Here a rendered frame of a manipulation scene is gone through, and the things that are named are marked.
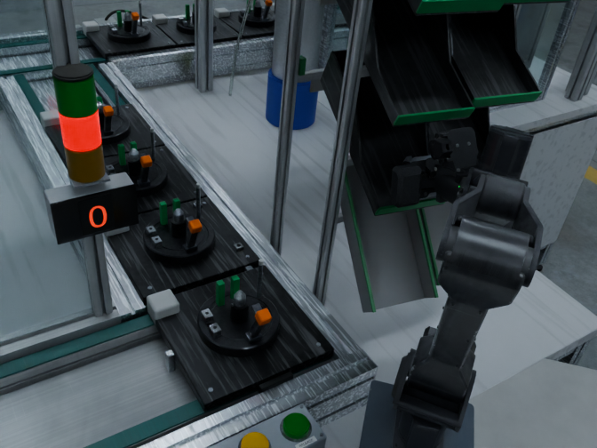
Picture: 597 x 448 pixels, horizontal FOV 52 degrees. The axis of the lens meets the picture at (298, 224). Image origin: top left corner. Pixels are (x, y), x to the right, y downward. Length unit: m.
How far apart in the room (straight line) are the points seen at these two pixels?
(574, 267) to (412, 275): 2.03
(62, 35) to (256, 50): 1.44
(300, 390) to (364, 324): 0.30
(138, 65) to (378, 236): 1.20
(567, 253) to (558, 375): 1.92
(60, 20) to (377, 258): 0.64
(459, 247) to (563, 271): 2.53
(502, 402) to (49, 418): 0.77
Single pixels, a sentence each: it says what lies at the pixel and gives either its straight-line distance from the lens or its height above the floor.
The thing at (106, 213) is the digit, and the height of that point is 1.20.
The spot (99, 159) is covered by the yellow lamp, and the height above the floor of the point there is 1.29.
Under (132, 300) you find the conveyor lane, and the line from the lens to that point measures 1.14.
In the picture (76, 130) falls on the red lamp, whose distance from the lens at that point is 0.86.
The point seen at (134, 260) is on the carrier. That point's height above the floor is 0.97.
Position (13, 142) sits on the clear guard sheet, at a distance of 0.91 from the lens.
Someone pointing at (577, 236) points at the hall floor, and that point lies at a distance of 3.35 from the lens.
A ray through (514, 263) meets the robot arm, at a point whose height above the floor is 1.43.
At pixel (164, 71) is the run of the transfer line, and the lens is 2.12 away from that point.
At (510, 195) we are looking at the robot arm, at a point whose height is 1.44.
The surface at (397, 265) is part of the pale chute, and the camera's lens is 1.13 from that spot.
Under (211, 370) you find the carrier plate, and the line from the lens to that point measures 1.01.
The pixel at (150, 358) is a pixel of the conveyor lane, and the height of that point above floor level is 0.92.
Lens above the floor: 1.75
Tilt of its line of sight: 37 degrees down
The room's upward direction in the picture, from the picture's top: 6 degrees clockwise
